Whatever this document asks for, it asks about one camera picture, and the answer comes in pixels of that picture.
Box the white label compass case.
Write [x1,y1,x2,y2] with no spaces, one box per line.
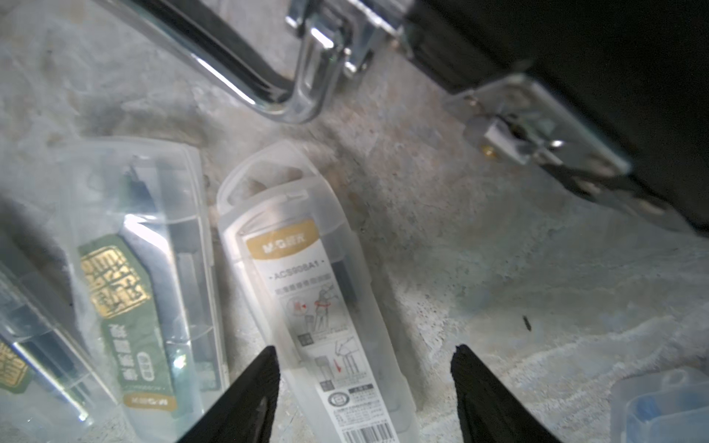
[216,141,419,442]

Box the green label compass case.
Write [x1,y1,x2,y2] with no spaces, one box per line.
[54,138,229,442]

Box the black metal briefcase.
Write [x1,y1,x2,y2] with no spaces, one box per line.
[105,1,708,237]

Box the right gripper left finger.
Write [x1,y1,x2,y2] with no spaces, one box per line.
[179,345,281,443]

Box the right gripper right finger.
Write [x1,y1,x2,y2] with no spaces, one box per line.
[451,344,559,443]

